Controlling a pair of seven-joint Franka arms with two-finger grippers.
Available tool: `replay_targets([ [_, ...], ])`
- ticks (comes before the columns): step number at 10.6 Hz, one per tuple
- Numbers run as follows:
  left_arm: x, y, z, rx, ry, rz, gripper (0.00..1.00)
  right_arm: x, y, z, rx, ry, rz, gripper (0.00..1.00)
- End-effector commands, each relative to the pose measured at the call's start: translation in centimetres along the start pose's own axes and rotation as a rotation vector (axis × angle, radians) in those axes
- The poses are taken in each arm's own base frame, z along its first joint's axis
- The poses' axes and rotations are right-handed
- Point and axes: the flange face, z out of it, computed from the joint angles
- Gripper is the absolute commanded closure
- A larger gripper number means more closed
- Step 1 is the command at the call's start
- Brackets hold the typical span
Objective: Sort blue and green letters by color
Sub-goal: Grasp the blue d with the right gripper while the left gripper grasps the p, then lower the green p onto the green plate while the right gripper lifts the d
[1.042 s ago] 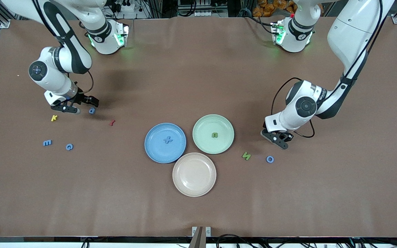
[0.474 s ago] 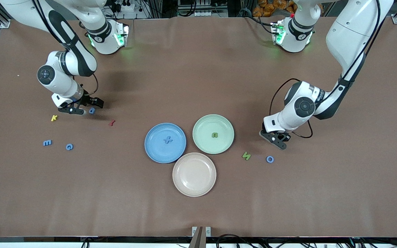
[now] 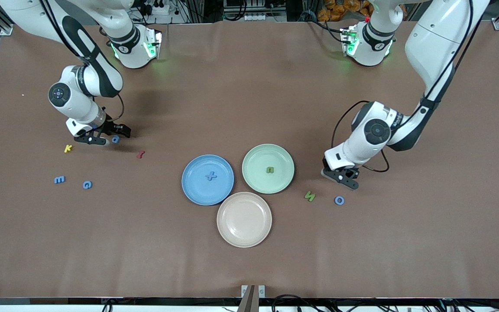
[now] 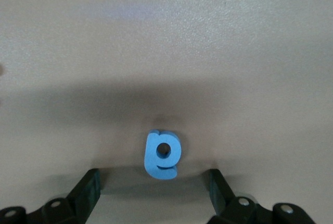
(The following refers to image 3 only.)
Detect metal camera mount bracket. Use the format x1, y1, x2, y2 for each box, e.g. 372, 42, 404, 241
241, 285, 266, 312

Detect long white power strip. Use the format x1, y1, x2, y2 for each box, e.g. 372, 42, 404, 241
244, 13, 287, 21

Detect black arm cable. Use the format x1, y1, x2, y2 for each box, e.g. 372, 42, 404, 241
42, 0, 125, 124
331, 0, 475, 173

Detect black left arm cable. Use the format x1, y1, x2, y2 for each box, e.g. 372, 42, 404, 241
331, 0, 475, 173

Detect green plate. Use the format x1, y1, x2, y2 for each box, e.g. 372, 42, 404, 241
242, 144, 295, 195

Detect orange plush items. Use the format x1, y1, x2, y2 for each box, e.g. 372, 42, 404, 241
317, 0, 373, 22

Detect beige plate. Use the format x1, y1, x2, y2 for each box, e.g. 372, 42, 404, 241
217, 192, 272, 248

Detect blue plate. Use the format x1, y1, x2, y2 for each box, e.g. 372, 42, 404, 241
181, 155, 235, 206

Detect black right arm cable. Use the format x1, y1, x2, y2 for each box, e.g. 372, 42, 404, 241
42, 0, 125, 124

